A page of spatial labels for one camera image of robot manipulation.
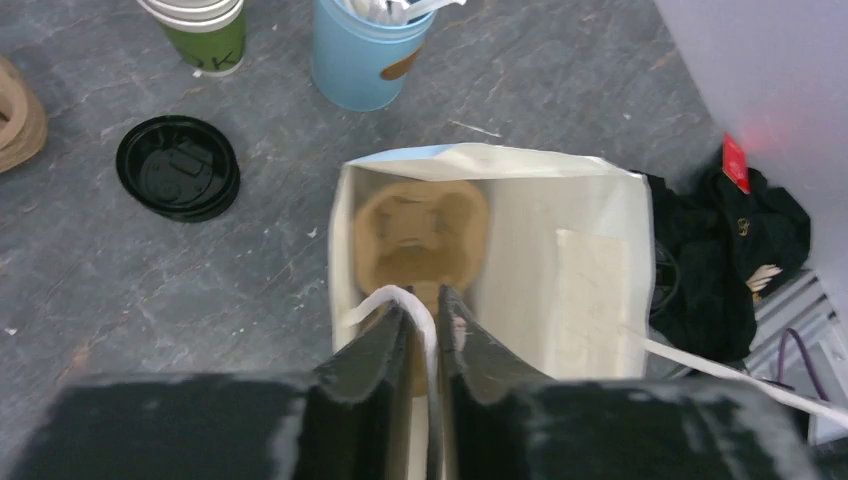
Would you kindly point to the brown cardboard cup carrier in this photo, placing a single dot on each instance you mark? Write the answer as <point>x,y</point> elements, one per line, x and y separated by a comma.
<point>421,235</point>

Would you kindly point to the white and blue paper bag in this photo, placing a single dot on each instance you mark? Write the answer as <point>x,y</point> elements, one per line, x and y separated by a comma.
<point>566,281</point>

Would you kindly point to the stack of paper cups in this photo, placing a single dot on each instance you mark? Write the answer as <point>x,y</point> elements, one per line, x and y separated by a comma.
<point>209,35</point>

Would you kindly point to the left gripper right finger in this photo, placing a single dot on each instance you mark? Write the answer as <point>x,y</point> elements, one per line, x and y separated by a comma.
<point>504,419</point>

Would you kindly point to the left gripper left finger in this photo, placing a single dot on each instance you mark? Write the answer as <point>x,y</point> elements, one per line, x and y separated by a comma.
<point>348,418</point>

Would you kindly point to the red emergency button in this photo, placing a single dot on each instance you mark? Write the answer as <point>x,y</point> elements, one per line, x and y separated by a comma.
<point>734,163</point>

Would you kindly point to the blue straw holder can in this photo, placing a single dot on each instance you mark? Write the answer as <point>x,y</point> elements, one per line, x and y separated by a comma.
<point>359,65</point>

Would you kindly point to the black cloth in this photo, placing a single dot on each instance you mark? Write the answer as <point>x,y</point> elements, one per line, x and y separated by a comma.
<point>720,251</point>

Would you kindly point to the stack of black lids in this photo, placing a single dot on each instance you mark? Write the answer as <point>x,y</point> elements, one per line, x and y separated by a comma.
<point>179,167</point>

